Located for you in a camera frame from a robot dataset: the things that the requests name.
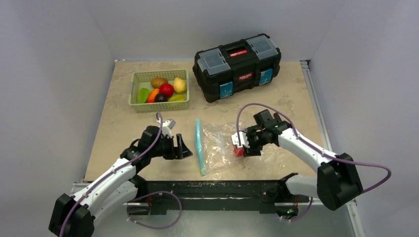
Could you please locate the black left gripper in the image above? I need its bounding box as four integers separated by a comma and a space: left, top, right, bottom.
149, 133, 191, 159

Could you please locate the clear zip top bag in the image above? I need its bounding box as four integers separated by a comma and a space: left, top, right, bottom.
195, 119, 286, 180

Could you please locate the yellow fake bell pepper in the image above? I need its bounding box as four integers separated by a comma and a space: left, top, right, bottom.
168, 94, 186, 102

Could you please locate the red fake apple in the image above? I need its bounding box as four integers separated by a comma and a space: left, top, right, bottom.
159, 83, 174, 98

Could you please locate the yellow fake pear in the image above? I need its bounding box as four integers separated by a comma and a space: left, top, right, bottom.
173, 77, 187, 94

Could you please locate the brown orange fake fruit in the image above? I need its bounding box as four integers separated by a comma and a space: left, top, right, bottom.
150, 77, 168, 89

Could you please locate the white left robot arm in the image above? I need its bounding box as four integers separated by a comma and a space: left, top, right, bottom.
48, 124, 193, 237

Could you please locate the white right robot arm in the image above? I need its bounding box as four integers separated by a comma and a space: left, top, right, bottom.
231, 110, 364, 210

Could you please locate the red fake tomato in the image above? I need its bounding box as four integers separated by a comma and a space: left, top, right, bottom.
233, 146, 245, 157

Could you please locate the green perforated plastic basket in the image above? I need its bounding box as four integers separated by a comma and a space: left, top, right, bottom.
128, 69, 190, 113

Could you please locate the black plastic toolbox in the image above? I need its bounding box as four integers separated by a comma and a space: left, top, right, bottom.
192, 34, 282, 103

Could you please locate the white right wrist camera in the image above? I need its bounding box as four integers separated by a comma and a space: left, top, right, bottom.
231, 131, 250, 149

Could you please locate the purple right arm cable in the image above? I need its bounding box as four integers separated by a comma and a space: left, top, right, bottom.
235, 103, 392, 194

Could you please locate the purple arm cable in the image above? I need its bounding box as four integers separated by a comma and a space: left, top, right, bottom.
235, 103, 392, 194
59, 112, 164, 237

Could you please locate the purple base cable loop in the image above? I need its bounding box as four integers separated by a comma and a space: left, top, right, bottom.
126, 191, 183, 230

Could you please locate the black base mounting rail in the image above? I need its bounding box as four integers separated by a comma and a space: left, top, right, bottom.
127, 177, 309, 217

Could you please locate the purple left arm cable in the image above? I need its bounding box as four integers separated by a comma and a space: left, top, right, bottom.
59, 112, 164, 237

